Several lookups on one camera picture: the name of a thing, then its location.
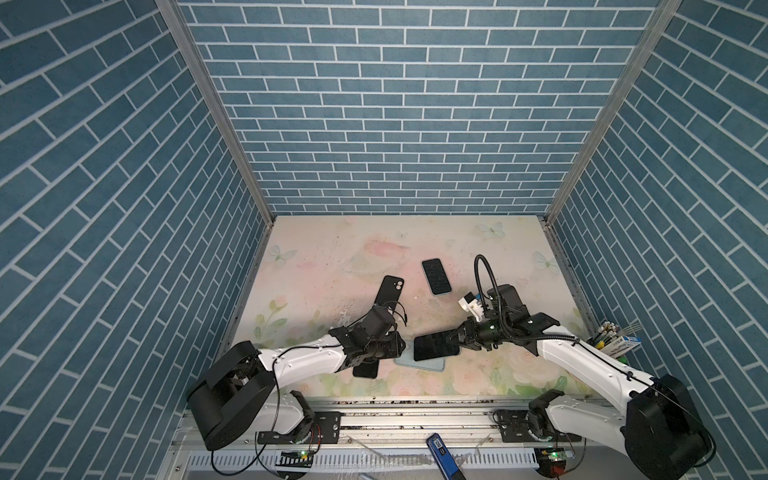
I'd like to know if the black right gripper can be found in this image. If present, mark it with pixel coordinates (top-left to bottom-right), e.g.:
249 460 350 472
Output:
444 315 510 350

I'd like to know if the white phone black screen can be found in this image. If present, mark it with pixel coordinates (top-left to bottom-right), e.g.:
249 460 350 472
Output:
413 330 461 361

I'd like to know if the blue phone black screen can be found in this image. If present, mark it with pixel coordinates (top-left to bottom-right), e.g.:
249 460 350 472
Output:
421 258 452 296

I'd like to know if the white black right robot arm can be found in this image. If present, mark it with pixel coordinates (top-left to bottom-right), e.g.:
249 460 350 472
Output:
449 285 717 479

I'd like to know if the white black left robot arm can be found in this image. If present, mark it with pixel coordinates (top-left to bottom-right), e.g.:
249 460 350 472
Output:
186 301 405 451

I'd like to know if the purple phone black screen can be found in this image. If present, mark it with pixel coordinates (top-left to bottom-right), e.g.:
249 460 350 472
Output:
353 359 380 379

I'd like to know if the black phone case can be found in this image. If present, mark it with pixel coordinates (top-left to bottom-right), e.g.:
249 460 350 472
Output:
374 275 405 308

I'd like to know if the pink cup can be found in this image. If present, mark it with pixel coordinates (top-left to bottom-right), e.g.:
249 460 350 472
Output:
587 320 643 363

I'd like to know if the blue handheld device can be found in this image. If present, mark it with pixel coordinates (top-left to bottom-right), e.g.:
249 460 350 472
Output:
426 433 466 480

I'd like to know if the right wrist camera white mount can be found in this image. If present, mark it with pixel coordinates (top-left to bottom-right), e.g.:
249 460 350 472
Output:
459 292 485 323

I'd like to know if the aluminium corner post right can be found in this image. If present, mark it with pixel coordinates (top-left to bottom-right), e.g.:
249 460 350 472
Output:
543 0 681 228

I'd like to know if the aluminium corner post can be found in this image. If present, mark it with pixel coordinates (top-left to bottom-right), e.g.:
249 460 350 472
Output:
156 0 274 229
543 0 681 228

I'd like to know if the aluminium corner post left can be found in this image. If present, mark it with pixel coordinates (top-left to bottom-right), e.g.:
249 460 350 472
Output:
156 0 274 229

